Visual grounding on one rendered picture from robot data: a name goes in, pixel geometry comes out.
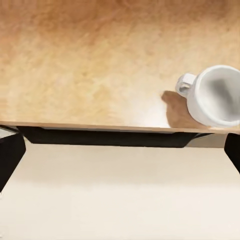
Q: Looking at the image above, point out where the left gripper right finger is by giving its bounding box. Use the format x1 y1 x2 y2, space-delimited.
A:
224 133 240 173

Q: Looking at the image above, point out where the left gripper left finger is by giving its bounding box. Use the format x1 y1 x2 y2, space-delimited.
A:
0 133 26 193

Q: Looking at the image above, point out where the coffee cup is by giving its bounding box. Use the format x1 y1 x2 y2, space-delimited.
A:
175 65 240 128

